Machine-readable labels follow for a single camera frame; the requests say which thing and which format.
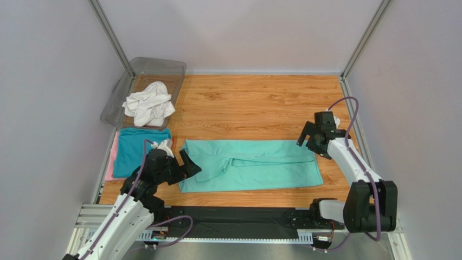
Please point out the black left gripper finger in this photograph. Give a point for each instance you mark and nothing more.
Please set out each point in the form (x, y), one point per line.
(177, 173)
(189, 168)

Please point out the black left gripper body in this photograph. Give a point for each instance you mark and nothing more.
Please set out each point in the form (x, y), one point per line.
(167, 173)

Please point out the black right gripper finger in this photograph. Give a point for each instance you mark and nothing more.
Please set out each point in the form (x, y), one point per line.
(308, 130)
(321, 150)

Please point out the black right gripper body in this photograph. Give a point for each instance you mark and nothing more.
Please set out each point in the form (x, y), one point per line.
(314, 139)

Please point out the teal green t shirt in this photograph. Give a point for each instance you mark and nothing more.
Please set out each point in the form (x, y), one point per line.
(243, 165)

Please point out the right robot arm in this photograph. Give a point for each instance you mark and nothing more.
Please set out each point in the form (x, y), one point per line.
(371, 204)

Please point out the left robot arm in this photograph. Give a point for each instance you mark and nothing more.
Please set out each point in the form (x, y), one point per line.
(136, 208)

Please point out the folded dark teal t shirt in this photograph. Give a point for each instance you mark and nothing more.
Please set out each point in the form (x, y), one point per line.
(130, 148)

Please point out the folded pink t shirt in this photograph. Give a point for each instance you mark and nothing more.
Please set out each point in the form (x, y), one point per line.
(108, 177)

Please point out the crumpled white t shirt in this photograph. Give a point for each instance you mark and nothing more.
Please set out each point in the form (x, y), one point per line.
(149, 107)

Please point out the clear plastic bin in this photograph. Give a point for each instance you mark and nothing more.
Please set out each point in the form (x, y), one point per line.
(141, 72)

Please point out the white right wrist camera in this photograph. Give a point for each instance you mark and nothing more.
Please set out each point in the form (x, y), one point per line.
(336, 119)

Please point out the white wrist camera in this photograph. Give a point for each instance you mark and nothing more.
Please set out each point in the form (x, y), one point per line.
(165, 146)
(336, 119)

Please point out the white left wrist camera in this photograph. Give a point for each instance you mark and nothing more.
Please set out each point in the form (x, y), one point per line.
(165, 146)

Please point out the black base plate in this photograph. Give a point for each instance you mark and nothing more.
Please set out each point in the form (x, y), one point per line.
(203, 220)

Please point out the aluminium front rail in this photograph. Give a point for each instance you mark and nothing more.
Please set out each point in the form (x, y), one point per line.
(253, 224)

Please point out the white slotted cable duct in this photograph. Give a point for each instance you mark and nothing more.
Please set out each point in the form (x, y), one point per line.
(299, 237)

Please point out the right aluminium frame post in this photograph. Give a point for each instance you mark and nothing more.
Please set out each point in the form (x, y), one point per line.
(366, 37)

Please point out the aluminium frame post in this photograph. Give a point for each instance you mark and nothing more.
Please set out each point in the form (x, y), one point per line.
(366, 37)
(109, 32)

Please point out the left aluminium frame post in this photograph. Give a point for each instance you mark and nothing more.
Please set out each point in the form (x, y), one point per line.
(109, 32)

